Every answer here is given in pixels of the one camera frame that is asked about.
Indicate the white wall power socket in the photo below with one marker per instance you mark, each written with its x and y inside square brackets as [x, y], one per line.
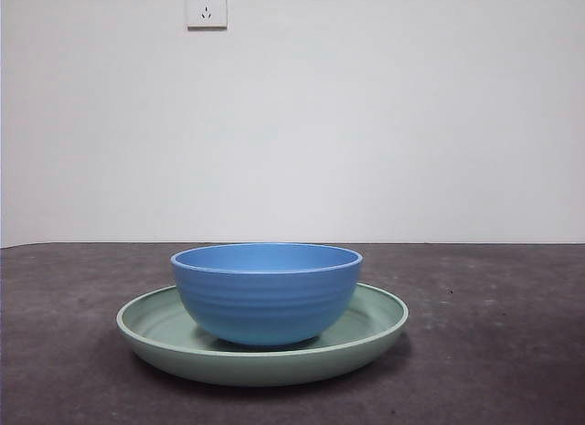
[206, 9]

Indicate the green round plate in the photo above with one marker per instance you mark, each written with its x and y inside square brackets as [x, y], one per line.
[256, 368]

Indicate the blue ribbed bowl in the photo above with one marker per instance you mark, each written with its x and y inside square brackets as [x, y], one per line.
[267, 306]

